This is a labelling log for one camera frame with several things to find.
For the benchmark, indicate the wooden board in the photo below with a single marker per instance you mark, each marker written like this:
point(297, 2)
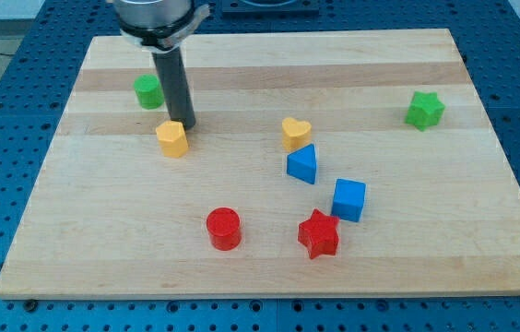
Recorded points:
point(110, 217)

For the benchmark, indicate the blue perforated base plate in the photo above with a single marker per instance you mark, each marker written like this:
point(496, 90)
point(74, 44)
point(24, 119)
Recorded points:
point(38, 82)

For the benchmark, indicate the red star block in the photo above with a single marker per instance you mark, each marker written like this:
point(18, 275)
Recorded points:
point(318, 234)

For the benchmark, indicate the blue triangle block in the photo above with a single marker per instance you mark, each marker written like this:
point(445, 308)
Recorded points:
point(302, 164)

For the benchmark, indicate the yellow hexagon block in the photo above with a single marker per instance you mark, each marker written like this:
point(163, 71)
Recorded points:
point(172, 139)

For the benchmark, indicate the dark blue robot mount plate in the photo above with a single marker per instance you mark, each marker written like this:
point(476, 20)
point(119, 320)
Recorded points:
point(239, 8)

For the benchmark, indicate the red cylinder block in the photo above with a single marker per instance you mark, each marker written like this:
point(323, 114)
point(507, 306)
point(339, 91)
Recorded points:
point(224, 228)

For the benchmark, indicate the yellow heart block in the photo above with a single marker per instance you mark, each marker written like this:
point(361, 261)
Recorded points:
point(295, 134)

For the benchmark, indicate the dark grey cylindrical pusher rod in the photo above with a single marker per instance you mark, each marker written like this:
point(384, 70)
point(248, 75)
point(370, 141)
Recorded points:
point(175, 87)

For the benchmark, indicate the green star block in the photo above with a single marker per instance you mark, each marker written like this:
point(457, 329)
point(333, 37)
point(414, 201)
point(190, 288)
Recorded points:
point(425, 110)

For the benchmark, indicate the blue cube block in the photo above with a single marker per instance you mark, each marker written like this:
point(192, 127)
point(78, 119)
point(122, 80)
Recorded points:
point(348, 199)

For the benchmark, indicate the green cylinder block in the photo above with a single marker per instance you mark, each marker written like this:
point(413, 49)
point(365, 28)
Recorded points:
point(148, 91)

